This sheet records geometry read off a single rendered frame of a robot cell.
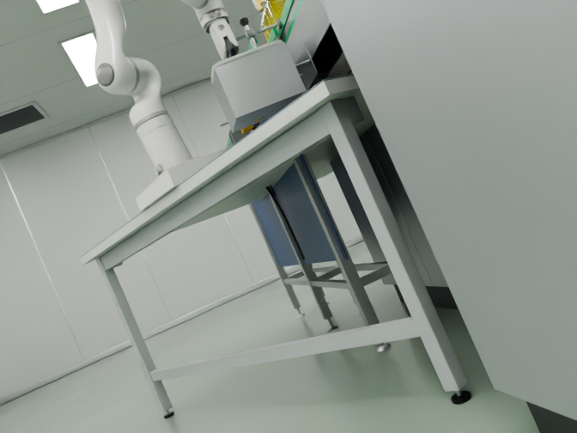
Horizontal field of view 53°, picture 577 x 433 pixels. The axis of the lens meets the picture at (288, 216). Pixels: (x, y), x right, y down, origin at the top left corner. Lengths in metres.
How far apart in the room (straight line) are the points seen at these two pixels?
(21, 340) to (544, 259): 7.61
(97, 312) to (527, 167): 7.36
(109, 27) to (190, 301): 6.04
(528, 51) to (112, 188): 7.43
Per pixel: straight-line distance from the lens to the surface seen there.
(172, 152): 1.85
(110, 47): 1.94
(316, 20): 1.60
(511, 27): 0.65
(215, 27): 1.76
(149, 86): 1.99
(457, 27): 0.72
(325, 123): 1.30
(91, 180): 7.96
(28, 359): 8.08
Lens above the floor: 0.48
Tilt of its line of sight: 2 degrees up
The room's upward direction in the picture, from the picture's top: 24 degrees counter-clockwise
